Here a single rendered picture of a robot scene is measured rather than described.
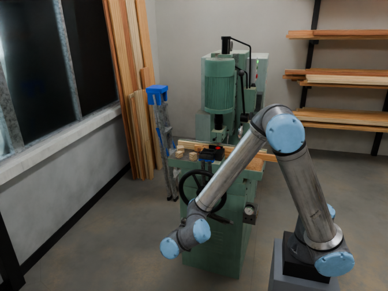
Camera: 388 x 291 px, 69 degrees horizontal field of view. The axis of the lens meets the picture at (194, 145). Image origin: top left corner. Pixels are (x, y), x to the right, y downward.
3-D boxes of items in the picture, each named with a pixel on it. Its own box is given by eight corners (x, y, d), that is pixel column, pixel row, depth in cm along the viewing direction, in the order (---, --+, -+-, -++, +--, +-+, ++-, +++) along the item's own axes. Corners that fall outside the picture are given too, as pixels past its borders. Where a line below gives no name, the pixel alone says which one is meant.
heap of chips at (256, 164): (245, 168, 166) (245, 163, 164) (249, 159, 178) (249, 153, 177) (260, 171, 163) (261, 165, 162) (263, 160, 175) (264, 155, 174)
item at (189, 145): (178, 147, 196) (177, 141, 194) (179, 146, 198) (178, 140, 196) (265, 159, 177) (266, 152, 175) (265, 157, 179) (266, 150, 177)
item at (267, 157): (194, 150, 190) (194, 145, 189) (195, 149, 192) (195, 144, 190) (279, 162, 173) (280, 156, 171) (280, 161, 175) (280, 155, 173)
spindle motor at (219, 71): (200, 113, 169) (200, 60, 157) (209, 105, 185) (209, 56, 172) (229, 116, 164) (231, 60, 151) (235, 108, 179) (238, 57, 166)
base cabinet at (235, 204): (181, 264, 215) (177, 185, 186) (204, 218, 265) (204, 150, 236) (239, 280, 201) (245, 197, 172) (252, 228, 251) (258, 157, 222)
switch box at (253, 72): (245, 82, 189) (246, 58, 182) (247, 80, 198) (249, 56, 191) (254, 83, 187) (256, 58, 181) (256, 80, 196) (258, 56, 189)
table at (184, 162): (161, 172, 175) (160, 164, 173) (179, 153, 202) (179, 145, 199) (259, 189, 156) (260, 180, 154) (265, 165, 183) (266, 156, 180)
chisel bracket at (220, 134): (211, 144, 179) (211, 131, 176) (216, 136, 192) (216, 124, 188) (222, 145, 177) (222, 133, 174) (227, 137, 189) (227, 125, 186)
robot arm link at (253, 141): (268, 89, 109) (182, 205, 136) (275, 99, 98) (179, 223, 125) (292, 105, 111) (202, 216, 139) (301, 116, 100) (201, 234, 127)
